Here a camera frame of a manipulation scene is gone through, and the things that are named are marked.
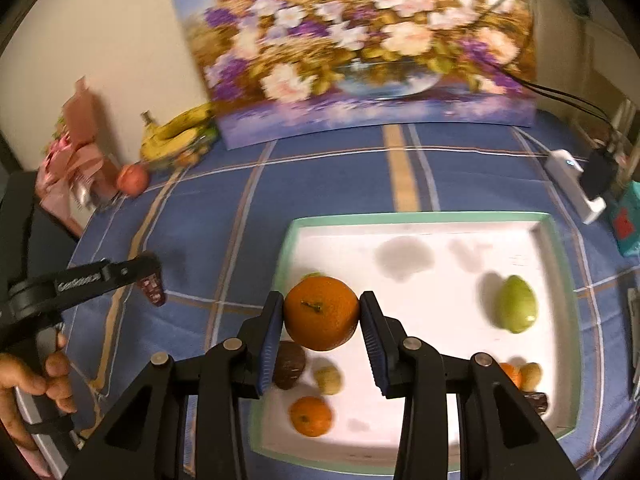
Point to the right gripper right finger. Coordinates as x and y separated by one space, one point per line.
501 435

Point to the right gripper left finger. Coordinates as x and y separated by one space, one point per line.
142 437

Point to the small orange tangerine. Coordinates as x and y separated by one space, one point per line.
514 373

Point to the small yellow-brown fruit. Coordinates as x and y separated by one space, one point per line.
531 374

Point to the dark red dates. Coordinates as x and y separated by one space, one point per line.
153 289

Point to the green mango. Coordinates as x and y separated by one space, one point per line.
517 307
312 275

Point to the dark avocado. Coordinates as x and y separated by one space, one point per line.
290 365

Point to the yellow-brown round fruit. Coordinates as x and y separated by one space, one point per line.
329 380

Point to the large orange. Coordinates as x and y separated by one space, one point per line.
321 313

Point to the person's left hand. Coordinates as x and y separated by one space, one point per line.
54 384

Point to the pink flower bouquet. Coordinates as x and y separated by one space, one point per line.
77 176

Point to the white tray green rim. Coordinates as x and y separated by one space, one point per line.
439 274

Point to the red apple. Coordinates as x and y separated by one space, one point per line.
133 180

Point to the blue plaid tablecloth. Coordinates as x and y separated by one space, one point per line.
219 225

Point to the banana bunch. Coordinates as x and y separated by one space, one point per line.
155 134

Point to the clear plastic fruit container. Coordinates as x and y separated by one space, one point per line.
192 152

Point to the teal plastic box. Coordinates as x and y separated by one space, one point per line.
625 220

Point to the white power strip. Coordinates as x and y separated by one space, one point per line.
565 172

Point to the black power adapter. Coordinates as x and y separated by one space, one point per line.
599 172

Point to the flower painting canvas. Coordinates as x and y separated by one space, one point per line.
279 68

